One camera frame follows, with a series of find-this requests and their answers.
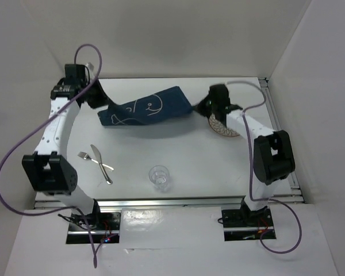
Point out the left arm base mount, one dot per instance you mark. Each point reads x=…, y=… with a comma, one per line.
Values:
x=105, y=228

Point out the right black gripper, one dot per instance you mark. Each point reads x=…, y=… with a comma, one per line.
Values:
x=200, y=107

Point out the blue whale placemat cloth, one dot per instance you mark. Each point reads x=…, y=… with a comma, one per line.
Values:
x=155, y=108

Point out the silver fork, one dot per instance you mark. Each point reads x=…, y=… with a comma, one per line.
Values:
x=86, y=156

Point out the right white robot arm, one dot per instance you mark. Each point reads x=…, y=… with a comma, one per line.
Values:
x=270, y=152

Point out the front aluminium rail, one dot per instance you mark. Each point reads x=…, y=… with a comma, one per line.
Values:
x=153, y=202

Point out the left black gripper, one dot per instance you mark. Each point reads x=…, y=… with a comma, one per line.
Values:
x=102, y=99

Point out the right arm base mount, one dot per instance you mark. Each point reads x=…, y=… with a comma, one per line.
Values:
x=238, y=227

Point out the floral ceramic plate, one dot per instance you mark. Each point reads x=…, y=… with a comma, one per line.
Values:
x=219, y=127

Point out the silver table knife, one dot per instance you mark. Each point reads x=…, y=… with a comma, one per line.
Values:
x=98, y=157

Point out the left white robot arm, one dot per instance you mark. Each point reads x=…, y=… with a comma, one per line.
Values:
x=48, y=170

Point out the clear plastic cup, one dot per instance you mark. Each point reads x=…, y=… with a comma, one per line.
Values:
x=160, y=178

